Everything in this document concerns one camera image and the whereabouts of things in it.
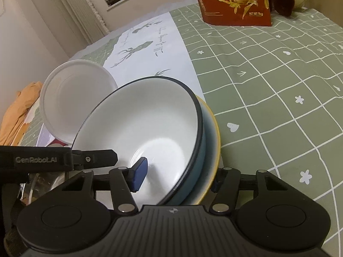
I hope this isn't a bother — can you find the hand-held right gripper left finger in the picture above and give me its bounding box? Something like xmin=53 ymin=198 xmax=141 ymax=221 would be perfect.
xmin=62 ymin=157 xmax=148 ymax=213

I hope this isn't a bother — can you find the dark red round object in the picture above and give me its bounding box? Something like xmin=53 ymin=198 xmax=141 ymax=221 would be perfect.
xmin=270 ymin=0 xmax=295 ymax=16

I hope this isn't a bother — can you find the white deer print runner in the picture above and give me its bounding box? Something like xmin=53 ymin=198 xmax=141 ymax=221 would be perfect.
xmin=102 ymin=11 xmax=207 ymax=102

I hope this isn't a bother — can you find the white paper bowl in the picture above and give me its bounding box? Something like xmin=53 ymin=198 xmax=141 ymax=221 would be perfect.
xmin=40 ymin=59 xmax=118 ymax=145

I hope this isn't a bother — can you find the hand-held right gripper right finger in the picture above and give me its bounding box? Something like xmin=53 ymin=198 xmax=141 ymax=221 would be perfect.
xmin=209 ymin=167 xmax=284 ymax=215

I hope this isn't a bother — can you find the red-brown snack bag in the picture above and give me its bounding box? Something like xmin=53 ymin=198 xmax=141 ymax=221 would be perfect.
xmin=189 ymin=0 xmax=272 ymax=27

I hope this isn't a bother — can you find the orange cloth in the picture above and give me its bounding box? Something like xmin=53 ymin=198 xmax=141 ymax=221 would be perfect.
xmin=0 ymin=82 xmax=43 ymax=146

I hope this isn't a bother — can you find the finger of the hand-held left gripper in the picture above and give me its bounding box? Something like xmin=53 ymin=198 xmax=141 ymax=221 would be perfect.
xmin=71 ymin=149 xmax=118 ymax=170

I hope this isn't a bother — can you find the cream bowl with yellow rim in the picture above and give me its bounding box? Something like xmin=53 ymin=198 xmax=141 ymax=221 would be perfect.
xmin=186 ymin=94 xmax=221 ymax=205

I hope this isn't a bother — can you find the green checkered blanket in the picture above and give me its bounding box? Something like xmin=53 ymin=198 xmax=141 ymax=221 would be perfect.
xmin=21 ymin=1 xmax=343 ymax=247

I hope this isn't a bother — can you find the beige curtain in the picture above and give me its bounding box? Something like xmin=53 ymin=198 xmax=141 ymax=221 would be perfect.
xmin=40 ymin=0 xmax=110 ymax=46

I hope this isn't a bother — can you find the beige padded headboard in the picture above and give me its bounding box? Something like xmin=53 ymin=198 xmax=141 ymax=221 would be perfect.
xmin=303 ymin=0 xmax=343 ymax=30

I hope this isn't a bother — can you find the blue ceramic bowl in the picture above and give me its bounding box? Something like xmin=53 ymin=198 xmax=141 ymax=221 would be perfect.
xmin=72 ymin=76 xmax=207 ymax=206

